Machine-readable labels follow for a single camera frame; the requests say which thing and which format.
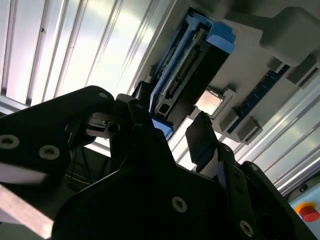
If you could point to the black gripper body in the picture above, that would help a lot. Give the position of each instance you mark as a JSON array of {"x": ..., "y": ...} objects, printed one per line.
[{"x": 130, "y": 205}]

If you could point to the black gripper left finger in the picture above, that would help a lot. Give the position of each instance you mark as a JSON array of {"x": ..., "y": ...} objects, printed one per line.
[{"x": 37, "y": 130}]

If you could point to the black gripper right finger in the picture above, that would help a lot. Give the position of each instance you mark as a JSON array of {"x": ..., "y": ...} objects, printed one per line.
[{"x": 201, "y": 140}]

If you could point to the hard disk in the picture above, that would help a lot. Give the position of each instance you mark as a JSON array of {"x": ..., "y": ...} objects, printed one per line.
[{"x": 212, "y": 42}]

